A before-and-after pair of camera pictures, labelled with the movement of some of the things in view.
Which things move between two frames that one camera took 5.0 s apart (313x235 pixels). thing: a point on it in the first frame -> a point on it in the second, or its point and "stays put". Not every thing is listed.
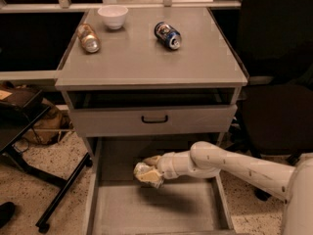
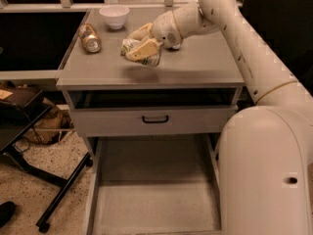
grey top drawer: x=111 y=120 stays put
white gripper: x=167 y=166 -> x=164 y=28
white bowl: x=113 y=16 stays put
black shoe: x=7 y=211 stays put
